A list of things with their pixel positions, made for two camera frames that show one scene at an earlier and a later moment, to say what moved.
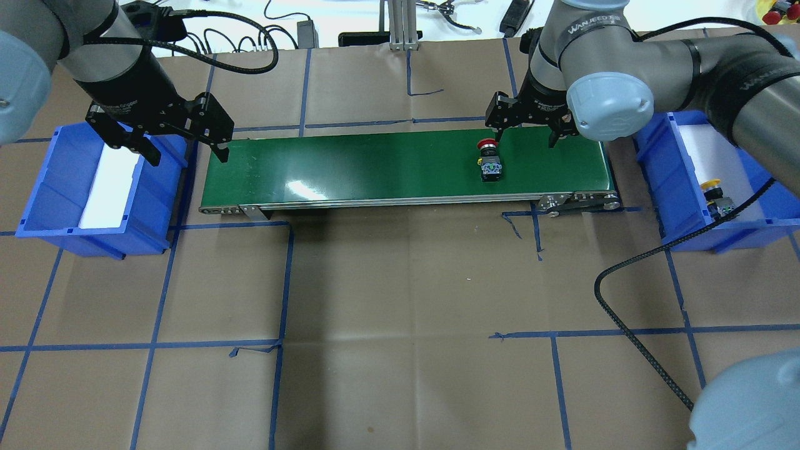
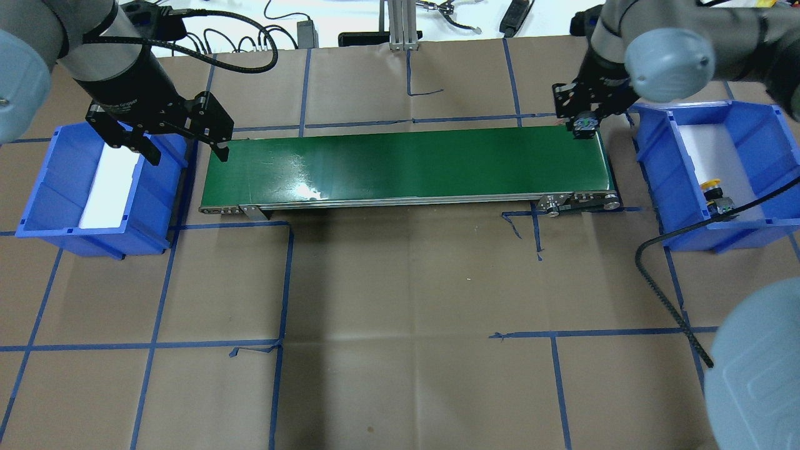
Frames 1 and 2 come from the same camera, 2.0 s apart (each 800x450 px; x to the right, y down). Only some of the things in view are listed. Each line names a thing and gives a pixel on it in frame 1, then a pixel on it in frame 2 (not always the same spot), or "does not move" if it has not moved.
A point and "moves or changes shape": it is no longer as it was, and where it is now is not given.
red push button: [490, 162] moves or changes shape
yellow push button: [717, 204] does not move
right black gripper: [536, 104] → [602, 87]
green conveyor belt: [273, 176] does not move
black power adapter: [308, 36] does not move
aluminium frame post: [403, 25] does not move
